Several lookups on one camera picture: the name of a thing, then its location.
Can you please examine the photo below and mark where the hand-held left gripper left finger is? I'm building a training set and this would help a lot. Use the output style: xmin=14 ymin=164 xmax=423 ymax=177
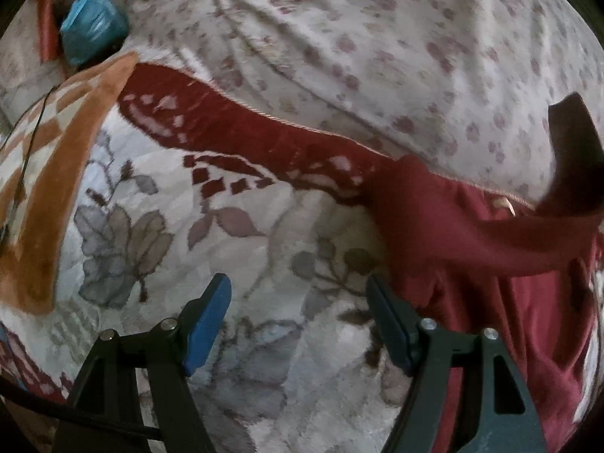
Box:
xmin=54 ymin=273 xmax=233 ymax=453

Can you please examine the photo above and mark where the dark red garment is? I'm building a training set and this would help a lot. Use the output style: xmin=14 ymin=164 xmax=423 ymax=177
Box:
xmin=367 ymin=92 xmax=604 ymax=449

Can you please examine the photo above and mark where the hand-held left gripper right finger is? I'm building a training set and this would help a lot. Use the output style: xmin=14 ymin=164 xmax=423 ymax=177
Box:
xmin=365 ymin=274 xmax=548 ymax=453

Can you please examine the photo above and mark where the white floral blanket red border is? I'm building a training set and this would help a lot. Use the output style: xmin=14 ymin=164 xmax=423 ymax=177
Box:
xmin=0 ymin=63 xmax=604 ymax=453

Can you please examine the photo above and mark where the thick black cable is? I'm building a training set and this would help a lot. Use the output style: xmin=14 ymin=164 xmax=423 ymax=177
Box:
xmin=0 ymin=380 xmax=163 ymax=441

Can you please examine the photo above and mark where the blue plastic packet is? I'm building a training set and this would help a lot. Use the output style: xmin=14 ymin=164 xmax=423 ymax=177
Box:
xmin=59 ymin=0 xmax=130 ymax=68

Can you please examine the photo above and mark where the pink flowered bed sheet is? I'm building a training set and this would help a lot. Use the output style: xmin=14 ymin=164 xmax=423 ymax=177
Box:
xmin=123 ymin=0 xmax=604 ymax=208

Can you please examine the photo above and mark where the thin black cord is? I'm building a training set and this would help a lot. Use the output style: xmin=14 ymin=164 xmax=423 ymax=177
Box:
xmin=0 ymin=86 xmax=61 ymax=246

